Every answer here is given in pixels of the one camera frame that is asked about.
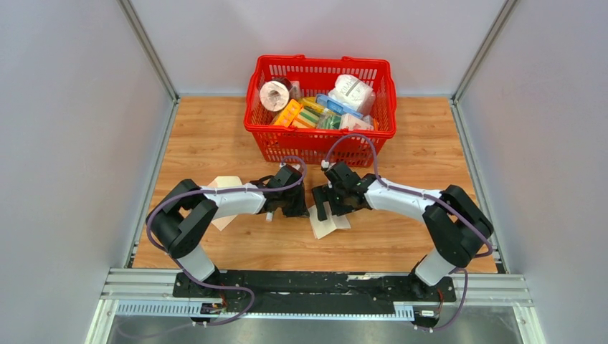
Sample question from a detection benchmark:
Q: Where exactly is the green yellow sponge pack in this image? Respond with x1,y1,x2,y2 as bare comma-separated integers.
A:
290,107,320,129

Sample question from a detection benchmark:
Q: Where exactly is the white small box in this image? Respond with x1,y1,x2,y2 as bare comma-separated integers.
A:
339,113,374,131

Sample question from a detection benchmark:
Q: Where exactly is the white letter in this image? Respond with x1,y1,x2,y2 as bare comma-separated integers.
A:
308,202,351,239

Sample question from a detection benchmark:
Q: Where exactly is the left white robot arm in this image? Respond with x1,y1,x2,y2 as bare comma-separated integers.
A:
146,165,308,297

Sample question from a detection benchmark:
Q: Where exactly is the blue plastic package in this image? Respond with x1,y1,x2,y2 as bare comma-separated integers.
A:
315,94,363,119

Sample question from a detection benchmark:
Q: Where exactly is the red plastic shopping basket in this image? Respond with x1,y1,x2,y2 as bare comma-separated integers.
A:
243,54,397,167

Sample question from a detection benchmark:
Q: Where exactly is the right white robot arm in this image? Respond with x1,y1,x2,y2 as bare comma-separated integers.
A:
312,162,494,300

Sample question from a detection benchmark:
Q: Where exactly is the wrapped white tissue pack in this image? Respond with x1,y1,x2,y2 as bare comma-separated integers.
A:
328,74,376,115

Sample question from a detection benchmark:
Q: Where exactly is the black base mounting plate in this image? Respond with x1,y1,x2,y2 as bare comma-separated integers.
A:
172,270,456,315

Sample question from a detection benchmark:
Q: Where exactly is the cream paper envelope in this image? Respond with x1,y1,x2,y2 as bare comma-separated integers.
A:
208,176,242,231

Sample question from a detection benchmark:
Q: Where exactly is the orange plastic box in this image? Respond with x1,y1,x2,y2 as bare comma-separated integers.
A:
270,99,303,128

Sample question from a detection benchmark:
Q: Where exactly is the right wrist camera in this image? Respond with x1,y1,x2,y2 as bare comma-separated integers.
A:
321,160,339,183

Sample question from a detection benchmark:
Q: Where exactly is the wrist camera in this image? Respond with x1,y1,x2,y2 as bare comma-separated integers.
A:
321,160,339,183
279,162,303,173

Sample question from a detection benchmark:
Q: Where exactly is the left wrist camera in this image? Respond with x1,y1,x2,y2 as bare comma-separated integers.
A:
279,162,303,173

